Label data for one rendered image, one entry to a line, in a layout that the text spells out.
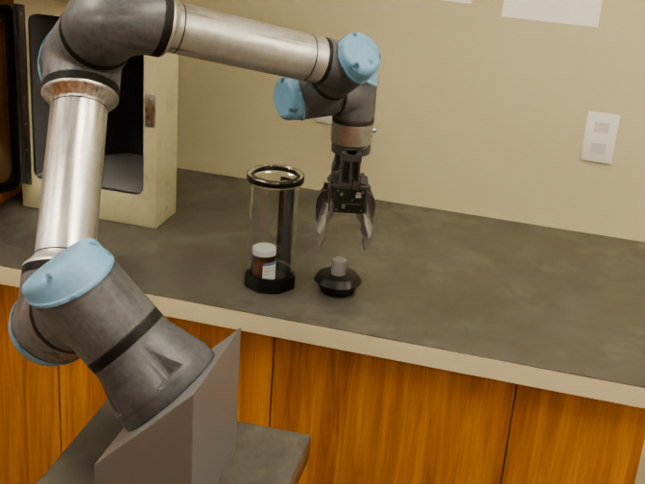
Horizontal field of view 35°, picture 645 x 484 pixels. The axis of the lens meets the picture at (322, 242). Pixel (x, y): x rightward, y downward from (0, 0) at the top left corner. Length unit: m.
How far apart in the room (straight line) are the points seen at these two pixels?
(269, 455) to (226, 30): 0.62
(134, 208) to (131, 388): 0.97
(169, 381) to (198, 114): 1.38
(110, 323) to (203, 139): 1.35
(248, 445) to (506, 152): 1.17
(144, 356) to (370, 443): 0.76
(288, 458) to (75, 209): 0.46
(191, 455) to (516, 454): 0.80
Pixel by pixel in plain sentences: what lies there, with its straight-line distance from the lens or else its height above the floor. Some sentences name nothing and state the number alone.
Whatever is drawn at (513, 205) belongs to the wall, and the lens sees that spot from 2.47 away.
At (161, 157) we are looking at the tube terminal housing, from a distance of 2.21.
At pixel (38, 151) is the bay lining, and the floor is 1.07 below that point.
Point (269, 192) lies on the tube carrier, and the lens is 1.88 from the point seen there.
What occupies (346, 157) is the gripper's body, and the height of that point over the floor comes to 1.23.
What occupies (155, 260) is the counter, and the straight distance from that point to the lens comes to 2.08.
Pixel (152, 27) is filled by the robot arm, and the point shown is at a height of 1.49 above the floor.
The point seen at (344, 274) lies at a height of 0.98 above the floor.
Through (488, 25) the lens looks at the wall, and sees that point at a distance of 2.37.
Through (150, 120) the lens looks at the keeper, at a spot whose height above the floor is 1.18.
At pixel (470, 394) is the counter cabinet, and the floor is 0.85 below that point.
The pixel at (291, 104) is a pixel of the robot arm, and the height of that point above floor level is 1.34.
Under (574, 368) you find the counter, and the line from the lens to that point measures 1.83.
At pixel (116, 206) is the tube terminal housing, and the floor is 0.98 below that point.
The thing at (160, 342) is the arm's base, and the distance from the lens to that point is 1.32.
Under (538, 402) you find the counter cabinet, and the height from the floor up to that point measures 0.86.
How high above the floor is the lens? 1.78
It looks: 22 degrees down
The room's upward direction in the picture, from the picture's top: 4 degrees clockwise
